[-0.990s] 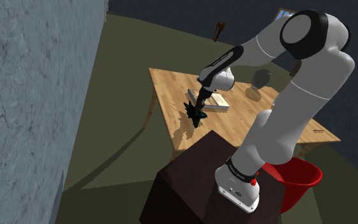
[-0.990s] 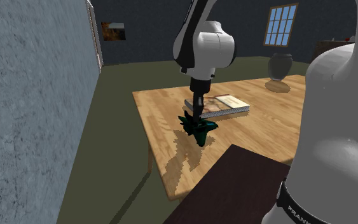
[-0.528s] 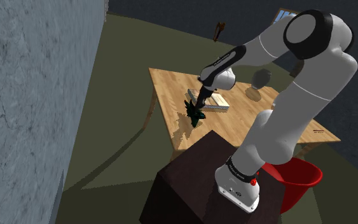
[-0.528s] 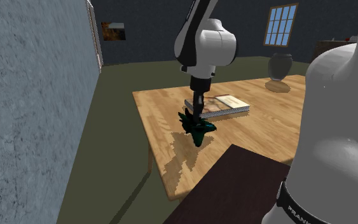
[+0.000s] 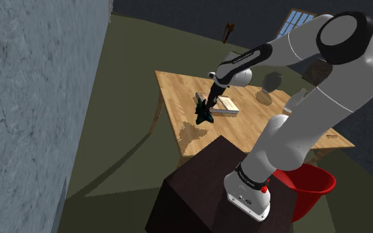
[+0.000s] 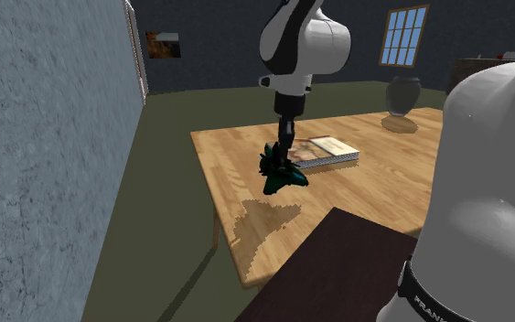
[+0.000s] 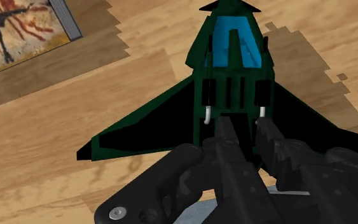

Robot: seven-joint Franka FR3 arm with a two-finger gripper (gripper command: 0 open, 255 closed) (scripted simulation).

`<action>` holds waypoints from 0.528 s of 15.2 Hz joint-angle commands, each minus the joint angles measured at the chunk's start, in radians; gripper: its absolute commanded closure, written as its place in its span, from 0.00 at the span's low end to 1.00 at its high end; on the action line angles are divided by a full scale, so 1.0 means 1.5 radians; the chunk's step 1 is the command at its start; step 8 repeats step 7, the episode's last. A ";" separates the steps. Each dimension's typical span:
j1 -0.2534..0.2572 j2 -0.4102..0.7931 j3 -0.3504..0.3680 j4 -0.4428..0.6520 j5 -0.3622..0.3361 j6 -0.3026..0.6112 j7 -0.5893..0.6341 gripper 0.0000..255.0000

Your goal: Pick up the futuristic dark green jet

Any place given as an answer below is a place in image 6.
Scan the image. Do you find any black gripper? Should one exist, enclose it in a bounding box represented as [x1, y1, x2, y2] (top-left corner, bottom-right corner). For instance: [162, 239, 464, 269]
[274, 91, 307, 164]

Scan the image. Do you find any dark green toy plane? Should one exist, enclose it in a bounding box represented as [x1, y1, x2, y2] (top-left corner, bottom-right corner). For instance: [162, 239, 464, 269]
[258, 142, 310, 197]

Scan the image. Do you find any book with pale cover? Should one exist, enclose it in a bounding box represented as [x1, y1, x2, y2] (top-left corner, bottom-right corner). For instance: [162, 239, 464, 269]
[265, 134, 360, 170]

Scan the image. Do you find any wooden table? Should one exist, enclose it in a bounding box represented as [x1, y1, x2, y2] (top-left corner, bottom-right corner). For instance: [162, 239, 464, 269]
[189, 106, 445, 292]

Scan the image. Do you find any dark round vase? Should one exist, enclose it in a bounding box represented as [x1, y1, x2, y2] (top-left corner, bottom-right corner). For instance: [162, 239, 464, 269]
[384, 75, 423, 118]

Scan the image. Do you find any dark robot stand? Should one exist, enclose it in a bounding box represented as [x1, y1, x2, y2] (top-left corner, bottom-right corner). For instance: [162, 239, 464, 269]
[233, 206, 419, 322]

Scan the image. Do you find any brown framed window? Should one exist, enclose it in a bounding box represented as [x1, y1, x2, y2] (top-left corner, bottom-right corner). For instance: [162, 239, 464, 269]
[378, 4, 432, 70]

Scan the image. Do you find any dark wooden cabinet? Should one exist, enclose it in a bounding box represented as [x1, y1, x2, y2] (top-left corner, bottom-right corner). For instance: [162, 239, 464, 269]
[445, 50, 515, 96]

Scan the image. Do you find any dark orange wall picture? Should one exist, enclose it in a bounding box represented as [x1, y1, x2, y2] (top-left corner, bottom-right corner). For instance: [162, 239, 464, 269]
[145, 30, 182, 60]

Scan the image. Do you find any white wall frame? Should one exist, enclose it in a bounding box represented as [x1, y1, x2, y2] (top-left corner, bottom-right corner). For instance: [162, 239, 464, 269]
[123, 0, 150, 106]

